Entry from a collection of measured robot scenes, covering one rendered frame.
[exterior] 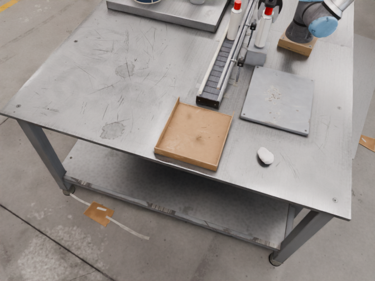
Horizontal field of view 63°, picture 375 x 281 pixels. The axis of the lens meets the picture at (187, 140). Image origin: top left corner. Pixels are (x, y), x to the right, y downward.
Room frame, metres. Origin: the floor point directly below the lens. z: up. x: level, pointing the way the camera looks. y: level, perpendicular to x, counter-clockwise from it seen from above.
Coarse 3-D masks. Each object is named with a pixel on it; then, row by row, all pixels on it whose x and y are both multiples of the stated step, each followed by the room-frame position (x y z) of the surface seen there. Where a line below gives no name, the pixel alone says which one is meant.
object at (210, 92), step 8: (248, 0) 1.80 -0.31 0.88; (224, 40) 1.39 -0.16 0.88; (224, 48) 1.33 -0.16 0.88; (224, 56) 1.26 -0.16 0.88; (232, 56) 1.26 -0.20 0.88; (216, 64) 1.20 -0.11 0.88; (224, 64) 1.20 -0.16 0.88; (216, 72) 1.14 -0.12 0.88; (208, 80) 1.08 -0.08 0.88; (216, 80) 1.08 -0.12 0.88; (208, 88) 1.03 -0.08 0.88; (216, 88) 1.03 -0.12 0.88; (200, 96) 0.97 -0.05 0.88; (208, 96) 0.97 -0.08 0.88; (216, 96) 0.98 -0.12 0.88
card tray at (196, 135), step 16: (176, 112) 0.91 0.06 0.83; (192, 112) 0.91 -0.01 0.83; (208, 112) 0.92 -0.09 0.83; (176, 128) 0.82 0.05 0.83; (192, 128) 0.82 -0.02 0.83; (208, 128) 0.83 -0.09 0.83; (224, 128) 0.83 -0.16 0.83; (160, 144) 0.73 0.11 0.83; (176, 144) 0.73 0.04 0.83; (192, 144) 0.74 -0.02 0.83; (208, 144) 0.74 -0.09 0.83; (192, 160) 0.64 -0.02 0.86; (208, 160) 0.67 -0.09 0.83
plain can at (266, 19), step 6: (264, 12) 1.32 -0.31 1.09; (270, 12) 1.29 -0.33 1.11; (264, 18) 1.29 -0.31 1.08; (270, 18) 1.29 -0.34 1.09; (264, 24) 1.28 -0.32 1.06; (270, 24) 1.29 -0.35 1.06; (258, 30) 1.30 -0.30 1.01; (264, 30) 1.28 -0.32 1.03; (258, 36) 1.29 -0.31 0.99; (264, 36) 1.28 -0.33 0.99; (258, 42) 1.29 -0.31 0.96; (264, 42) 1.29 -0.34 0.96
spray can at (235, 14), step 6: (234, 6) 1.41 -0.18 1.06; (240, 6) 1.40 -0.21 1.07; (234, 12) 1.39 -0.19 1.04; (240, 12) 1.40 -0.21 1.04; (234, 18) 1.39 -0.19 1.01; (240, 18) 1.41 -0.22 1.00; (234, 24) 1.39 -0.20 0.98; (228, 30) 1.41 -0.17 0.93; (234, 30) 1.39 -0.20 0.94; (228, 36) 1.40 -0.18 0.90; (234, 36) 1.39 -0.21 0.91
